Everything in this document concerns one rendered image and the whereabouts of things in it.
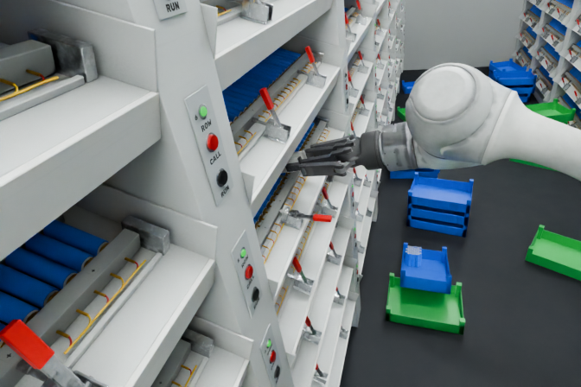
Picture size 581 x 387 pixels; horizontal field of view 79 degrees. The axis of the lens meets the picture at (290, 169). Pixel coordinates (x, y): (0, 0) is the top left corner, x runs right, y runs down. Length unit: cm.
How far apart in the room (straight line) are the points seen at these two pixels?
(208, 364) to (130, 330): 20
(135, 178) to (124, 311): 12
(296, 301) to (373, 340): 86
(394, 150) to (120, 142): 48
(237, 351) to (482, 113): 43
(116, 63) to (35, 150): 11
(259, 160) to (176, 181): 22
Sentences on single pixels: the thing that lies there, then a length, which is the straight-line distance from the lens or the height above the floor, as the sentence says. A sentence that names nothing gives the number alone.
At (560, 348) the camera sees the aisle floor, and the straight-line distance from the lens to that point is 179.
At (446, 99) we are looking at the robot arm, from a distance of 46.
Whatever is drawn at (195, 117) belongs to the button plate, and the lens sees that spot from 35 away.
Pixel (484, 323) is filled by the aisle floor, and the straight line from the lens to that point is 177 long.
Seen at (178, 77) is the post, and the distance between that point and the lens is 34.
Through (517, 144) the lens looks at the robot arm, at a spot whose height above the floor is 115.
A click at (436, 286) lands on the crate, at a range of 167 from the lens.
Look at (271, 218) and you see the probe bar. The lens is 68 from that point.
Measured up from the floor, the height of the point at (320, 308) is 56.
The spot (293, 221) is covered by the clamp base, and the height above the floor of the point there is 94.
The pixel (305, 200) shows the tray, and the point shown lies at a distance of 77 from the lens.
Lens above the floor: 138
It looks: 31 degrees down
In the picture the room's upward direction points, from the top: 9 degrees counter-clockwise
